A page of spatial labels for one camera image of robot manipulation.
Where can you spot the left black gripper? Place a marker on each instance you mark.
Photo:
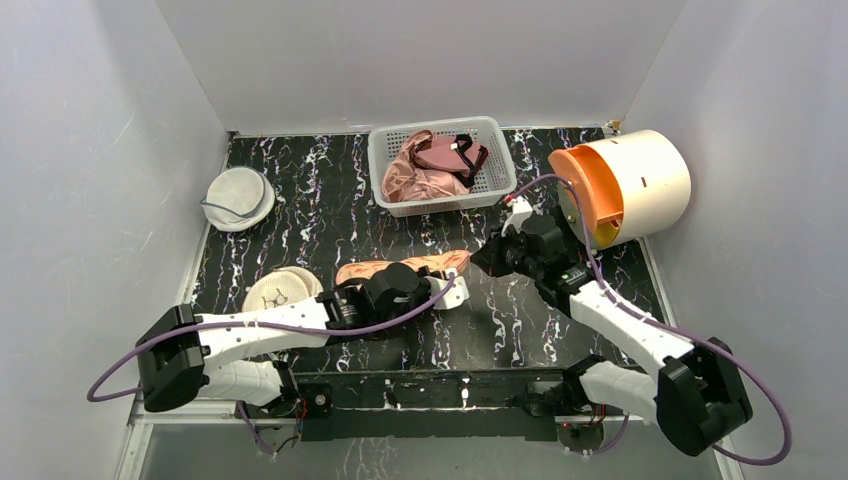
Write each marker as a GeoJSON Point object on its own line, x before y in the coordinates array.
{"type": "Point", "coordinates": [424, 285]}

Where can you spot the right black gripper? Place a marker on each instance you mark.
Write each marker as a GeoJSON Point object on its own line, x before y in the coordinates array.
{"type": "Point", "coordinates": [494, 253]}

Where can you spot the peach patterned mesh laundry bag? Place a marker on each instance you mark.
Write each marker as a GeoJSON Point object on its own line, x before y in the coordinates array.
{"type": "Point", "coordinates": [456, 259]}

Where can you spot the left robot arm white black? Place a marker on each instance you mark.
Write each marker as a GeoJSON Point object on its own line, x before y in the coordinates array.
{"type": "Point", "coordinates": [186, 355]}

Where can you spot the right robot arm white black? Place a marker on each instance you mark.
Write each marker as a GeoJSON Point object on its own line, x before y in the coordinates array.
{"type": "Point", "coordinates": [692, 392]}

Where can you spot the pink bra black trim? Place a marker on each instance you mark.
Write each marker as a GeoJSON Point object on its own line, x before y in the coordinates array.
{"type": "Point", "coordinates": [458, 155]}

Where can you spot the round white mesh laundry bag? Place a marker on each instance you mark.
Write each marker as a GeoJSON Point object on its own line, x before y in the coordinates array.
{"type": "Point", "coordinates": [238, 199]}

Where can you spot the white plastic basket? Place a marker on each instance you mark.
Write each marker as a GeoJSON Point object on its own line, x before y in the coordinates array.
{"type": "Point", "coordinates": [496, 179]}

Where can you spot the pink satin garment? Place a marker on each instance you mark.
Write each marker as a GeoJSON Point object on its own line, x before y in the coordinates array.
{"type": "Point", "coordinates": [405, 181]}

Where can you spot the white orange toy washing drum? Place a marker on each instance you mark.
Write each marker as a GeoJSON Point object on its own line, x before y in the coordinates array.
{"type": "Point", "coordinates": [628, 187]}

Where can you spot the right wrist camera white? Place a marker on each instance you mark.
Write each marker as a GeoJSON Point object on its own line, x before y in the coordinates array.
{"type": "Point", "coordinates": [519, 211]}

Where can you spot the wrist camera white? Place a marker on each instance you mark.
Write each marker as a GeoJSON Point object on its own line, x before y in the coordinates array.
{"type": "Point", "coordinates": [450, 291]}
{"type": "Point", "coordinates": [519, 211]}

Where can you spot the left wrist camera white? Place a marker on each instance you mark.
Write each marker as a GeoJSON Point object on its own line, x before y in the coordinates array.
{"type": "Point", "coordinates": [450, 291]}

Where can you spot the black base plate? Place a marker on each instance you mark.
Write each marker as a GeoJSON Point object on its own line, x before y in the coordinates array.
{"type": "Point", "coordinates": [524, 403]}

